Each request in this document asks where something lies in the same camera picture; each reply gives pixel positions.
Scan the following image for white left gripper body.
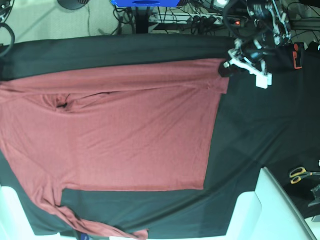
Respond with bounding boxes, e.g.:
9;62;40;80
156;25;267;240
223;38;272;77

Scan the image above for red long-sleeve T-shirt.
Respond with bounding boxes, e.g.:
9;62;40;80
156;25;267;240
0;58;229;240

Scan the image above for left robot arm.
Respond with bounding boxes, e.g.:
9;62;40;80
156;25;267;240
218;0;292;78

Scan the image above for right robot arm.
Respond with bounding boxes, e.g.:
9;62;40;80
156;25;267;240
0;0;16;58

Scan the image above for orange and black clamp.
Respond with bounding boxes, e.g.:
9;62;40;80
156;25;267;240
292;42;305;70

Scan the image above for white power strip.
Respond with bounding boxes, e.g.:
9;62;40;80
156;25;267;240
149;12;224;26

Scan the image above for small black metal part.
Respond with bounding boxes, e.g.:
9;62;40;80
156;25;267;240
308;185;320;223

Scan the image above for blue plastic box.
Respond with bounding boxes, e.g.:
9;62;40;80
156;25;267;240
110;0;180;8

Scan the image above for white foam block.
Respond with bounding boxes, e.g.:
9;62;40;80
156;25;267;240
226;167;317;240

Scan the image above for black round stand base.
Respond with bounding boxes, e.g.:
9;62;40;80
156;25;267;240
57;0;90;11

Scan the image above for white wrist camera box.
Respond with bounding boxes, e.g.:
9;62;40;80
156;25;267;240
255;74;273;89

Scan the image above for black table leg post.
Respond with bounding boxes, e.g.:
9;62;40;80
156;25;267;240
133;7;152;34

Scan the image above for yellow-handled scissors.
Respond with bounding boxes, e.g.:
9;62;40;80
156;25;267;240
289;167;320;185

